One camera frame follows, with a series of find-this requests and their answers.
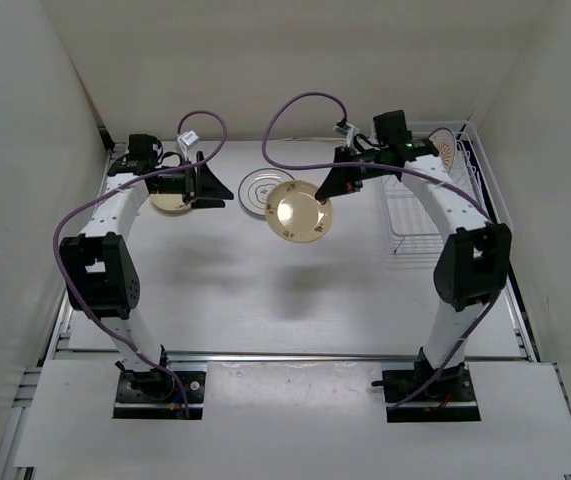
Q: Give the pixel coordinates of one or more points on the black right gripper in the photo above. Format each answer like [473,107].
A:
[339,181]

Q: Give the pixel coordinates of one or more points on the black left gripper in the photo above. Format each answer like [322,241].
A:
[205,186]

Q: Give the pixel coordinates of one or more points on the plain beige plate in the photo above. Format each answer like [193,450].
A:
[170,204]

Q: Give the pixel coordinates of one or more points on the white plate green rim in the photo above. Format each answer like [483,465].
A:
[255,188]

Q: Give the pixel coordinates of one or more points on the beige plate small motifs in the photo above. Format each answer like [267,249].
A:
[294,214]

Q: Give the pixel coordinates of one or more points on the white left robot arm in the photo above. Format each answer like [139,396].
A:
[99,270]

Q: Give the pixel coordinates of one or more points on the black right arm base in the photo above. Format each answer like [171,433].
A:
[447,400]

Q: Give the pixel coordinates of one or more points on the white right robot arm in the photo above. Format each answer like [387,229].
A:
[471,271]

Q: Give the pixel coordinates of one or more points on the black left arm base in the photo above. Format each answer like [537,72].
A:
[133,401]

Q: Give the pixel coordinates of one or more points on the white plate orange sunburst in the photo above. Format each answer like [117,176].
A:
[445,142]

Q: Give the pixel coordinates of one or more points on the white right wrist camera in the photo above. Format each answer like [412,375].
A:
[345,129]

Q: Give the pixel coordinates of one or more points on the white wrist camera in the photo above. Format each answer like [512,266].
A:
[188,140]
[345,129]

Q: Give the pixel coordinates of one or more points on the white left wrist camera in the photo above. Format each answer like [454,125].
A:
[188,140]

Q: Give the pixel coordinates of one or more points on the silver aluminium rail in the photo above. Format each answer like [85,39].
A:
[200,357]

